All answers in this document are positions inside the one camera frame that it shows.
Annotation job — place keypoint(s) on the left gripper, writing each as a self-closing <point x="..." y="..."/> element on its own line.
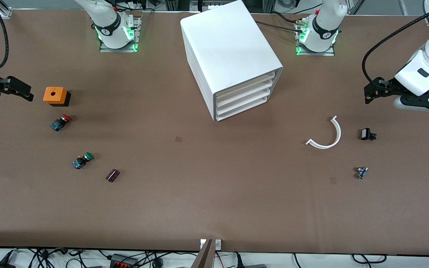
<point x="390" y="86"/>

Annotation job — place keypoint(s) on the white plastic drawer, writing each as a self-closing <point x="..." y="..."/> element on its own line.
<point x="244" y="102"/>
<point x="242" y="109"/>
<point x="244" y="87"/>
<point x="244" y="95"/>

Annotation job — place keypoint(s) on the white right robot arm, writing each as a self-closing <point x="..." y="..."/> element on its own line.
<point x="112" y="33"/>

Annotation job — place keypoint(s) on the red push button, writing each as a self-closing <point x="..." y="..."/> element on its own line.
<point x="59" y="124"/>

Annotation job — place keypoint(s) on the green push button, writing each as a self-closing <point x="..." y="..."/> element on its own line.
<point x="78" y="162"/>

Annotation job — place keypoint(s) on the white drawer cabinet shell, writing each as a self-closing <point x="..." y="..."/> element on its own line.
<point x="229" y="44"/>

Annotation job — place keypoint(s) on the orange box with hole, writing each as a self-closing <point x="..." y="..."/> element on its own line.
<point x="60" y="96"/>

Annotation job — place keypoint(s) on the white curved plastic strip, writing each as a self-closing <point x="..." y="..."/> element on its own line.
<point x="338" y="134"/>

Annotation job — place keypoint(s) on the small blue electronic component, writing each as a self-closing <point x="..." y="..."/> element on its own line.
<point x="361" y="173"/>

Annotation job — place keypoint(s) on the dark purple cylinder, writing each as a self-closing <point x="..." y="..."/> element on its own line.
<point x="112" y="175"/>

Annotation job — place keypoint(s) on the black power adapter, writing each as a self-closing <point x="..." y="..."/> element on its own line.
<point x="0" y="265"/>

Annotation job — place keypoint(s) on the black power strip red switches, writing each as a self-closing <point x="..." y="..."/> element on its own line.
<point x="123" y="262"/>

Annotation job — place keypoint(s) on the small black switch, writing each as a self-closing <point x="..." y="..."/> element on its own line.
<point x="366" y="134"/>

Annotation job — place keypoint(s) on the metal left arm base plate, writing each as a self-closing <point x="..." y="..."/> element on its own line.
<point x="315" y="53"/>

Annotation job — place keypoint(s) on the aluminium table corner bracket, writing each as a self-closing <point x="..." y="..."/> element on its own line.
<point x="5" y="12"/>

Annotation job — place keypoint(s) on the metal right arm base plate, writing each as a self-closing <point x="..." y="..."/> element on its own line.
<point x="137" y="37"/>

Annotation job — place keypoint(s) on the white metal bracket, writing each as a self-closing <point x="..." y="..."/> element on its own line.
<point x="218" y="244"/>

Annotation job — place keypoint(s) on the brown camera stand pole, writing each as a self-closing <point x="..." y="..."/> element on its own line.
<point x="205" y="257"/>

